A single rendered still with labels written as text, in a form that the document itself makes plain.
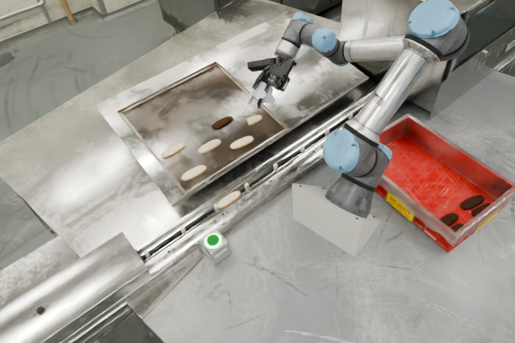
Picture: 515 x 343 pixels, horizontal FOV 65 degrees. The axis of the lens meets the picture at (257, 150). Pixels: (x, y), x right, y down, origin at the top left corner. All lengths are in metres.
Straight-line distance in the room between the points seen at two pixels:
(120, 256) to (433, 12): 1.14
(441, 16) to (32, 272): 1.48
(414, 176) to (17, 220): 2.37
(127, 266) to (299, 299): 0.53
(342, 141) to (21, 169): 1.36
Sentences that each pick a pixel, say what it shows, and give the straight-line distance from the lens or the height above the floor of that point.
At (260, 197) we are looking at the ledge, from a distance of 1.47.
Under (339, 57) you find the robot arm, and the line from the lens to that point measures 1.49.
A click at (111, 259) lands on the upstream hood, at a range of 1.39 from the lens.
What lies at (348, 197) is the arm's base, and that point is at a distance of 1.29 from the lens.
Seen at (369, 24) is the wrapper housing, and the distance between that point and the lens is 1.85.
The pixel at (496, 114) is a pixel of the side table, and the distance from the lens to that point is 1.99.
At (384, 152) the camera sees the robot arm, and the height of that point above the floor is 1.10.
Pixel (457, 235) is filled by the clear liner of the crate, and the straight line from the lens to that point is 1.38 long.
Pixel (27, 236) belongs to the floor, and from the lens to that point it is 2.89.
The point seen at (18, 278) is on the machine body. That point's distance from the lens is 1.64.
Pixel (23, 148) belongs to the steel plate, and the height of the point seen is 0.82.
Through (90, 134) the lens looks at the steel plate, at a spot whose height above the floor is 0.82.
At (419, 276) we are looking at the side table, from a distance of 1.40.
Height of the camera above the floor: 2.03
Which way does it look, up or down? 46 degrees down
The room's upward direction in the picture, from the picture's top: 7 degrees counter-clockwise
